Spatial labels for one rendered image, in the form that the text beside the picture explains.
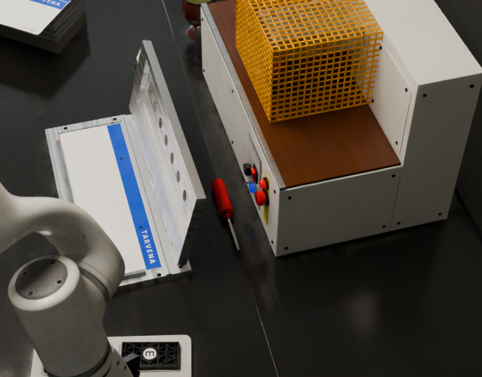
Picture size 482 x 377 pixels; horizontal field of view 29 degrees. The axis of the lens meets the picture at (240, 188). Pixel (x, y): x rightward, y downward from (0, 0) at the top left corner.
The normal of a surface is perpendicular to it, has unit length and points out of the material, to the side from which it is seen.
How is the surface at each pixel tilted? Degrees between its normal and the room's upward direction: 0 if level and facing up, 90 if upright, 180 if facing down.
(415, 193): 90
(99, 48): 0
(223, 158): 0
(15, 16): 0
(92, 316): 79
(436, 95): 90
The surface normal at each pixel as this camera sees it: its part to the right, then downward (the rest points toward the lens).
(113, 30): 0.00, -0.68
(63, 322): 0.49, 0.52
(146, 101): -0.93, 0.04
